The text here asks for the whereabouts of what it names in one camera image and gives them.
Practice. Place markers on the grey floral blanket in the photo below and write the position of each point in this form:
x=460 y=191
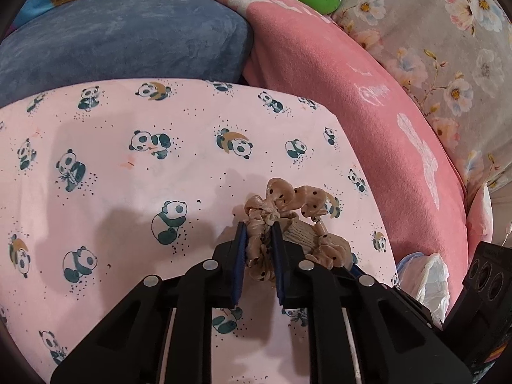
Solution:
x=453 y=59

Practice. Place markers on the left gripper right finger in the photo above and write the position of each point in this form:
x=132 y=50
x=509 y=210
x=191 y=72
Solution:
x=360 y=330

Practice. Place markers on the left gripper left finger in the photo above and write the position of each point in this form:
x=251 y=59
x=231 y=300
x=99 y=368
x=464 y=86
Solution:
x=161 y=331

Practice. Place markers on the pink fleece blanket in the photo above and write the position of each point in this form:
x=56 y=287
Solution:
x=418 y=192

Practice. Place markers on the pink white small pillow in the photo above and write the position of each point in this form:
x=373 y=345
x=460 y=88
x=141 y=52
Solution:
x=480 y=220

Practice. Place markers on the white lined trash bin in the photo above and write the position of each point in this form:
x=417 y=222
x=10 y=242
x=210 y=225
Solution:
x=425 y=278

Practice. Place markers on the blue velvet cushion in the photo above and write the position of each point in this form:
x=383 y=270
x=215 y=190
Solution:
x=97 y=40

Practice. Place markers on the pink panda print sheet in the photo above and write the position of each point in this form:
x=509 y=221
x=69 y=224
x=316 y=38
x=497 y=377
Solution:
x=103 y=185

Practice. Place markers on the tan dotted scrunchie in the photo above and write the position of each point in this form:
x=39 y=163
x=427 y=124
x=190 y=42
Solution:
x=298 y=213

